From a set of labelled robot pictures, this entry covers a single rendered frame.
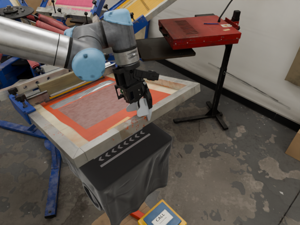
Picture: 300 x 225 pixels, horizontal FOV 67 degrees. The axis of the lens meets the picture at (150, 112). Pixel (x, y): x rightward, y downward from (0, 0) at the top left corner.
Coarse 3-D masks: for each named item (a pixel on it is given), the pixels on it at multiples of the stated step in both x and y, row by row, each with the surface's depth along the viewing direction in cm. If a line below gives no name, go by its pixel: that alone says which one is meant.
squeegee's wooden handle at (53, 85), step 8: (72, 72) 119; (48, 80) 114; (56, 80) 114; (64, 80) 117; (72, 80) 120; (80, 80) 123; (40, 88) 110; (48, 88) 113; (56, 88) 115; (64, 88) 118
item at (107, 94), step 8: (104, 80) 131; (112, 80) 128; (80, 88) 126; (104, 88) 119; (112, 88) 117; (96, 96) 112; (104, 96) 110; (112, 96) 108; (152, 96) 100; (160, 96) 98; (112, 104) 100; (120, 104) 98; (128, 104) 97; (136, 112) 89
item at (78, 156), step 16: (160, 80) 107; (176, 80) 102; (176, 96) 87; (32, 112) 100; (160, 112) 83; (48, 128) 84; (112, 128) 75; (128, 128) 75; (64, 144) 72; (96, 144) 69; (112, 144) 73; (80, 160) 66
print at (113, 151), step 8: (136, 136) 116; (144, 136) 116; (120, 144) 112; (128, 144) 112; (136, 144) 112; (104, 152) 108; (112, 152) 108; (120, 152) 108; (96, 160) 104; (104, 160) 104; (112, 160) 104
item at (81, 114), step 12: (84, 96) 114; (48, 108) 109; (60, 108) 107; (72, 108) 104; (84, 108) 102; (96, 108) 99; (108, 108) 97; (60, 120) 96; (72, 120) 94; (84, 120) 92; (96, 120) 90; (108, 120) 88; (120, 120) 86; (84, 132) 83; (96, 132) 82
